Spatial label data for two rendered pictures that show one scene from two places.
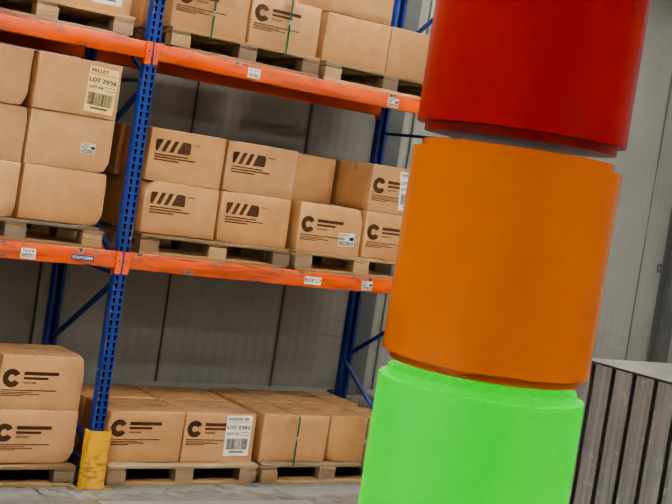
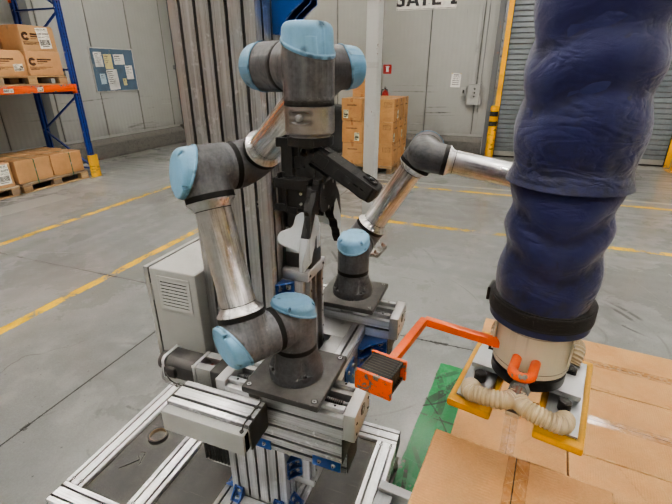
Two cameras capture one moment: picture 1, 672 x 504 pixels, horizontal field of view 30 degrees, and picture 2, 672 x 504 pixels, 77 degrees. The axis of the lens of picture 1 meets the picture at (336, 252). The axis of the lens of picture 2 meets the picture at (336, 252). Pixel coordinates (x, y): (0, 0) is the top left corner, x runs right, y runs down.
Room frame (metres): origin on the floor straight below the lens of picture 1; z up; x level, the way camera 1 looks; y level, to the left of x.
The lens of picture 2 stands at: (0.89, -0.10, 1.81)
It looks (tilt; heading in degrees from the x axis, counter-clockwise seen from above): 23 degrees down; 326
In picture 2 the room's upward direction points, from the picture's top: straight up
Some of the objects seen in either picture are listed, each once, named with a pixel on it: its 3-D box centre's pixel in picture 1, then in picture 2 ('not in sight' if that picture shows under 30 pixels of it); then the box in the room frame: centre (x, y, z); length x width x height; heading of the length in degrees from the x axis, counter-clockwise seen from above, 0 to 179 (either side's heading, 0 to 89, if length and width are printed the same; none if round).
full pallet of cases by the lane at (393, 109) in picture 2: not in sight; (375, 122); (7.65, -5.67, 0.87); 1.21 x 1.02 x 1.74; 125
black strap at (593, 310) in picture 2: not in sight; (539, 301); (1.33, -0.98, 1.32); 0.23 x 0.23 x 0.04
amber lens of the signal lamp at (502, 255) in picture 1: (500, 261); not in sight; (0.30, -0.04, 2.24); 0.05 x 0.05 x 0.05
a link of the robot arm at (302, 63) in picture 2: not in sight; (307, 64); (1.46, -0.45, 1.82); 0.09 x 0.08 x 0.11; 5
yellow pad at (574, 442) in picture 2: not in sight; (566, 391); (1.24, -1.02, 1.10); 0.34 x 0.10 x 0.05; 114
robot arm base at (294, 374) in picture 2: not in sight; (295, 355); (1.74, -0.55, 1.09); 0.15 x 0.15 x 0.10
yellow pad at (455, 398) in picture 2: not in sight; (486, 365); (1.42, -0.94, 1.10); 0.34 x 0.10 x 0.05; 114
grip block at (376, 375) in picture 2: not in sight; (381, 374); (1.45, -0.60, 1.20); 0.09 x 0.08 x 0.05; 24
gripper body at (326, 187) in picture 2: not in sight; (306, 174); (1.47, -0.44, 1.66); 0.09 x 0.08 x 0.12; 35
